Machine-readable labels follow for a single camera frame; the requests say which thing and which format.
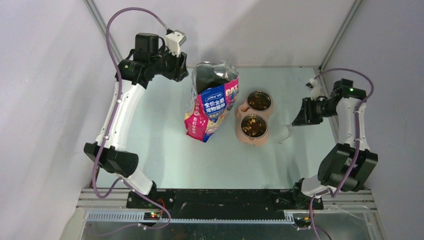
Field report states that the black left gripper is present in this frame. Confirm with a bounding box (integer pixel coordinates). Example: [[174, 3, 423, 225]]
[[150, 44, 189, 82]]

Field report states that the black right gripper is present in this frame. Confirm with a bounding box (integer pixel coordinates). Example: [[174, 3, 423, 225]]
[[292, 97, 338, 127]]

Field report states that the clear plastic scoop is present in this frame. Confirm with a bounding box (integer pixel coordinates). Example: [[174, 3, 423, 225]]
[[269, 123, 295, 144]]

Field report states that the pet food bag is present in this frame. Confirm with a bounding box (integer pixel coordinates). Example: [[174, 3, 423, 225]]
[[184, 60, 239, 143]]

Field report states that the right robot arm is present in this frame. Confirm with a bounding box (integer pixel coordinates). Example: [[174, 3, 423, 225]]
[[290, 78, 378, 209]]

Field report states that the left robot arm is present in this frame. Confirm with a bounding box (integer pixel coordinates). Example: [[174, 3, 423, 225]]
[[83, 30, 189, 208]]

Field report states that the far steel bowl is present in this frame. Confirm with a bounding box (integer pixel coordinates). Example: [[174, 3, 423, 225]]
[[246, 90, 273, 112]]

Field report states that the steel bowl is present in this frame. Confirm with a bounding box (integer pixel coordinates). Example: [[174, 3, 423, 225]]
[[246, 90, 273, 112], [240, 114, 269, 139]]

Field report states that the near steel bowl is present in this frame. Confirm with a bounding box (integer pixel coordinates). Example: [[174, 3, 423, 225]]
[[240, 114, 269, 139]]

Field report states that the brown kibble in bowls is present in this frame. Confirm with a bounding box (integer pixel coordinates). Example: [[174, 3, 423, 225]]
[[241, 90, 272, 138]]

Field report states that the pink double bowl stand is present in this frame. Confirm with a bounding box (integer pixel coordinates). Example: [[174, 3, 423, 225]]
[[235, 90, 274, 147]]

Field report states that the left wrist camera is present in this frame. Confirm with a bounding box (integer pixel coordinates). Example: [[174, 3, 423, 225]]
[[164, 29, 187, 57]]

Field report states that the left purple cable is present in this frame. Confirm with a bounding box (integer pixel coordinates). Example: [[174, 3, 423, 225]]
[[91, 7, 172, 231]]

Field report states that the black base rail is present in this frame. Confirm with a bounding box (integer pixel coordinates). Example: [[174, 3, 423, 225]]
[[147, 188, 324, 221]]

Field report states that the aluminium frame front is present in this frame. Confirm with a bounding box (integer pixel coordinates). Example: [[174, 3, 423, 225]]
[[76, 188, 377, 226]]

